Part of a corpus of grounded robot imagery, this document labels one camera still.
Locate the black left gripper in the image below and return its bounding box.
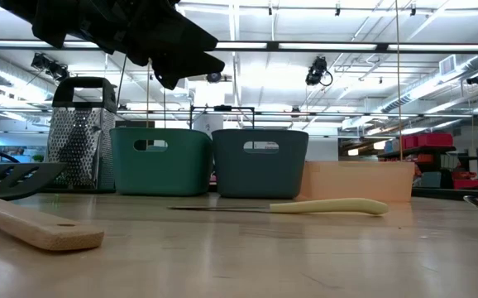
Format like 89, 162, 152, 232
63, 0, 226, 90

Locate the black slotted spatula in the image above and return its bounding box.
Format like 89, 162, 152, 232
0, 161, 69, 202

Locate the yellow-handled knife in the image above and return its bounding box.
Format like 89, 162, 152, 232
167, 197, 390, 216

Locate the wooden slotted spatula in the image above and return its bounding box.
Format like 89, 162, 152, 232
0, 180, 105, 252

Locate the green plastic bin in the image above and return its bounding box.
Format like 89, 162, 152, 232
109, 127, 214, 197

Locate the metal box grater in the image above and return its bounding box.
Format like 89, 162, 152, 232
44, 76, 118, 194

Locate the blue plastic bin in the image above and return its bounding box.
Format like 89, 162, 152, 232
211, 128, 309, 199

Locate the orange plastic bin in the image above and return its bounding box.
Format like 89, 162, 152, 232
298, 160, 416, 204

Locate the red storage bin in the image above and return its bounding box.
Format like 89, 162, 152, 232
402, 132, 454, 150

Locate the metal shelf rack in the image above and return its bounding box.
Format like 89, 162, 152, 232
377, 132, 478, 190

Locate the black overhead rail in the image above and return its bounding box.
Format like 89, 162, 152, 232
0, 39, 478, 53

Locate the black ceiling camera cluster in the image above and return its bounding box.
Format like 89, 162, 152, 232
31, 52, 69, 82

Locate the thin hanging cord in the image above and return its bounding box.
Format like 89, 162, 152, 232
394, 0, 403, 162

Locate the black aluminium table frame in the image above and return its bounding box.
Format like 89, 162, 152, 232
411, 186, 478, 202

